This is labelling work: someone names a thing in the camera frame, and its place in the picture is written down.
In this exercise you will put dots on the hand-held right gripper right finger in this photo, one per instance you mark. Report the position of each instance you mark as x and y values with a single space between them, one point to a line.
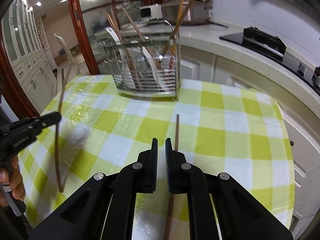
168 165

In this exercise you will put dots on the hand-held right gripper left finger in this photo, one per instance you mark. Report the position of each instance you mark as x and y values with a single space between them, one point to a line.
155 165

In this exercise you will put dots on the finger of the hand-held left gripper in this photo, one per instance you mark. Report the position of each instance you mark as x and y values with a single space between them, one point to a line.
47 124
37 120

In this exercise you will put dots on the white speckled soup spoon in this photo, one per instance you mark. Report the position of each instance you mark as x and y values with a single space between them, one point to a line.
150 60

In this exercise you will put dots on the white ladle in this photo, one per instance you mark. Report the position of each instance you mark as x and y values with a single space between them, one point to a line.
112 33

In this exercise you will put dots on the floral patterned wooden chopstick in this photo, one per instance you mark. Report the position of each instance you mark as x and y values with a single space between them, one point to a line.
180 10

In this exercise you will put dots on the person's left hand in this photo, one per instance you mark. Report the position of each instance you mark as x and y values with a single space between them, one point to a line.
18 180

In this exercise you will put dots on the green checked tablecloth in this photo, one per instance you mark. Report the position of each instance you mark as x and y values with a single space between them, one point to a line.
225 135

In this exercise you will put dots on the cardboard boxes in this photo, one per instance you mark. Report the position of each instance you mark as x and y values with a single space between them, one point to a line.
66 56

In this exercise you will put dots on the white dining chair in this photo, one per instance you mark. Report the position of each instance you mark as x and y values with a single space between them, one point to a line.
70 55

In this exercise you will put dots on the red framed glass sliding door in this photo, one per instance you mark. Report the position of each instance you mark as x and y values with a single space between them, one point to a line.
95 17

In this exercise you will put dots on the white kitchen base cabinet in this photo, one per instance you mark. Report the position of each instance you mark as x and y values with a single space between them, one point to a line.
300 142

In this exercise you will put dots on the small white oven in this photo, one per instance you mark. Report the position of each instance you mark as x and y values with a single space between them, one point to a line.
153 11

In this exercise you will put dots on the silver cooking pot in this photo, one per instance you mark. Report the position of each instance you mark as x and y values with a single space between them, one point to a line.
197 12

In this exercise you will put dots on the black burner cover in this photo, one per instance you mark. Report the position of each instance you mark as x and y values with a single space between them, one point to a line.
262 41

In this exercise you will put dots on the black glass cooktop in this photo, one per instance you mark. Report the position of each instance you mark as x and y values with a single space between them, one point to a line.
292 65

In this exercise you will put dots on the small metal block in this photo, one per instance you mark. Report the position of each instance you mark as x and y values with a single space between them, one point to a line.
302 70

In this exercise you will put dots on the red wooden door frame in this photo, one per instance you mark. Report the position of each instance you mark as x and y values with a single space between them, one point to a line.
12 85

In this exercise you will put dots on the white wall cabinet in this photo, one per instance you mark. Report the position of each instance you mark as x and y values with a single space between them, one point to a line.
27 55

